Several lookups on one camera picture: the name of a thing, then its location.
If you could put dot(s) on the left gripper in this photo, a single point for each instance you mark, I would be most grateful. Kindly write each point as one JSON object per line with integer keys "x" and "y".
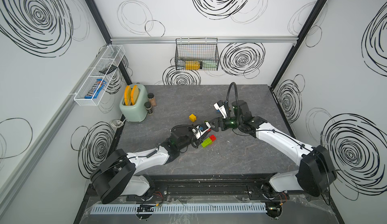
{"x": 198, "y": 141}

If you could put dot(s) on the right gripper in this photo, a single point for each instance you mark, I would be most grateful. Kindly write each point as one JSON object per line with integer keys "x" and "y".
{"x": 217, "y": 124}

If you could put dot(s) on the yellow lego brick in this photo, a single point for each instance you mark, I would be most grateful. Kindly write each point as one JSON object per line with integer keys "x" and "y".
{"x": 192, "y": 117}

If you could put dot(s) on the long green lego brick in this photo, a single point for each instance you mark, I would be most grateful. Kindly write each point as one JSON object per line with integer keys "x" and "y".
{"x": 207, "y": 142}

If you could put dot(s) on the small red lego brick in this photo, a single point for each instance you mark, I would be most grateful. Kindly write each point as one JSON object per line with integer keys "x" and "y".
{"x": 213, "y": 138}

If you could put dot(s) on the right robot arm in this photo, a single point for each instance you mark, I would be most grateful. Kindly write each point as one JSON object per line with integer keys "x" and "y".
{"x": 315, "y": 171}

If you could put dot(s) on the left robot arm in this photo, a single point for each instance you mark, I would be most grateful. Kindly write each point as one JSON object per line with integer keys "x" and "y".
{"x": 127, "y": 169}

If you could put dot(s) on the dark pepper jar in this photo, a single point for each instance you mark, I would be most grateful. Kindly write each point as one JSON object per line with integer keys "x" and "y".
{"x": 148, "y": 108}

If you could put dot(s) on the mint green toaster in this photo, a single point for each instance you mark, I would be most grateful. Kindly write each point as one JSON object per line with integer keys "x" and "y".
{"x": 137, "y": 112}

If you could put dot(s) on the yellow toast slice right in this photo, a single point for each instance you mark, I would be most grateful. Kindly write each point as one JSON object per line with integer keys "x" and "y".
{"x": 134, "y": 94}

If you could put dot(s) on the yellow toast slice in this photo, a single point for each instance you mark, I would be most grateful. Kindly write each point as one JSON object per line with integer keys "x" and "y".
{"x": 127, "y": 96}
{"x": 134, "y": 94}

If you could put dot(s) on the yellow toast slice left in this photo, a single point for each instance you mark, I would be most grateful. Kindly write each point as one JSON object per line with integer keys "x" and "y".
{"x": 127, "y": 96}

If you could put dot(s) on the yellow item in basket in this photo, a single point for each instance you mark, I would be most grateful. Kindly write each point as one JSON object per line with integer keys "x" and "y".
{"x": 193, "y": 65}

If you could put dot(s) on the black remote control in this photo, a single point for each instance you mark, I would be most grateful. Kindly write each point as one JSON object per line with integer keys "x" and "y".
{"x": 108, "y": 70}

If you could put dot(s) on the blue candy packet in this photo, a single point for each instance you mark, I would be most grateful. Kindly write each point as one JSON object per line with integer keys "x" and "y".
{"x": 95, "y": 89}

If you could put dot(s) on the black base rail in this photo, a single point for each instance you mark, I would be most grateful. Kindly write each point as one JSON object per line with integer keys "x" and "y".
{"x": 158, "y": 188}

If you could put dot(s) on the black wire wall basket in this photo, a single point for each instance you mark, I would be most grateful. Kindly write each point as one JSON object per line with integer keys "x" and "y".
{"x": 204, "y": 50}

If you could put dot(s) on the white slotted cable duct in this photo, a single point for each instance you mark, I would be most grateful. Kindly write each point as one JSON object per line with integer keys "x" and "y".
{"x": 178, "y": 208}

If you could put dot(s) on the white wire wall shelf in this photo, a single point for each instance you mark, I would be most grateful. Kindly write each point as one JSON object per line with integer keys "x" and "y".
{"x": 107, "y": 56}

